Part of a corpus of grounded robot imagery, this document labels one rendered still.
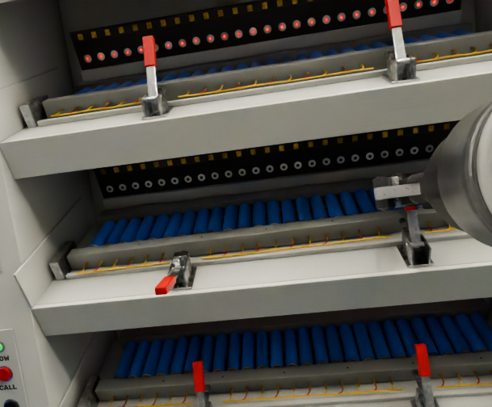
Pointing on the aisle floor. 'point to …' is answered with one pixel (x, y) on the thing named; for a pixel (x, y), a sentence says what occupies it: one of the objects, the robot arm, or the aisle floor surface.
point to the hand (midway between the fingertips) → (410, 192)
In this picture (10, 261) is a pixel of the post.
